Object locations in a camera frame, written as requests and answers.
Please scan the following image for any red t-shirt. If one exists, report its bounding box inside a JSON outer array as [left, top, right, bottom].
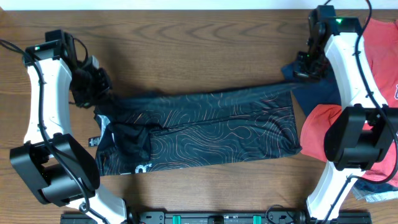
[[300, 18, 398, 187]]

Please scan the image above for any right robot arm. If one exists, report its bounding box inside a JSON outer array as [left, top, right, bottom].
[[293, 9, 397, 223]]

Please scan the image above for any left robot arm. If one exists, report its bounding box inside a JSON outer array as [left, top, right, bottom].
[[1, 39, 131, 223]]

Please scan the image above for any grey white garment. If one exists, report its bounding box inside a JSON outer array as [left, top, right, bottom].
[[352, 180, 397, 203]]

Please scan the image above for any black orange-patterned jersey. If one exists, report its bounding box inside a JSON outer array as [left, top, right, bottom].
[[95, 82, 301, 176]]

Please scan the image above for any navy blue garment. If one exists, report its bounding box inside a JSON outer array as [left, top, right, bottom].
[[281, 63, 341, 116]]

